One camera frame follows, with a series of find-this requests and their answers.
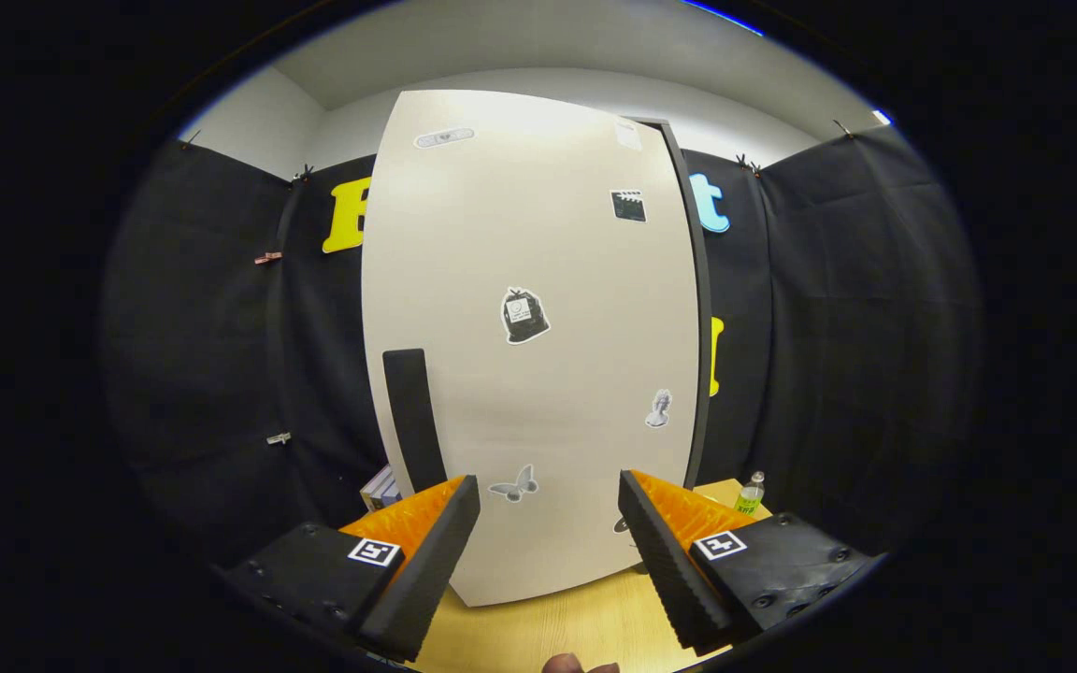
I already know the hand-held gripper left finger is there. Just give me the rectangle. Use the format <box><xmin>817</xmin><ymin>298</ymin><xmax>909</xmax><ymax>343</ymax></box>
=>
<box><xmin>219</xmin><ymin>474</ymin><xmax>483</xmax><ymax>663</ymax></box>

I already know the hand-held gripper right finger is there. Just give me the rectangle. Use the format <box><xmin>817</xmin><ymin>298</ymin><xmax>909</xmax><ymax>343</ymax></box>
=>
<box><xmin>615</xmin><ymin>468</ymin><xmax>881</xmax><ymax>655</ymax></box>

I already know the black door handle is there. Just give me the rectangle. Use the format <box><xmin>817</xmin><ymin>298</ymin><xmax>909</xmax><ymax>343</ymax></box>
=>
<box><xmin>382</xmin><ymin>349</ymin><xmax>449</xmax><ymax>494</ymax></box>

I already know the dark grey shoe cabinet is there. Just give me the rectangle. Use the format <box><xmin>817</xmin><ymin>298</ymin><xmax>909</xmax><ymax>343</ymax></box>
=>
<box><xmin>637</xmin><ymin>117</ymin><xmax>713</xmax><ymax>489</ymax></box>

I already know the white book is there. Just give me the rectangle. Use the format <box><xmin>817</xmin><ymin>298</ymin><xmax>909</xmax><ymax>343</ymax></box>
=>
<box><xmin>359</xmin><ymin>465</ymin><xmax>402</xmax><ymax>512</ymax></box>

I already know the green drink bottle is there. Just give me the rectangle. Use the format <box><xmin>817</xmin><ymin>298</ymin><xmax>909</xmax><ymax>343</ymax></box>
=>
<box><xmin>734</xmin><ymin>470</ymin><xmax>767</xmax><ymax>516</ymax></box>

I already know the black backdrop cloth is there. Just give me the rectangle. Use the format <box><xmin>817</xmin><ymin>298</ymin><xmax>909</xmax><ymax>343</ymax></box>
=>
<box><xmin>99</xmin><ymin>124</ymin><xmax>984</xmax><ymax>562</ymax></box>

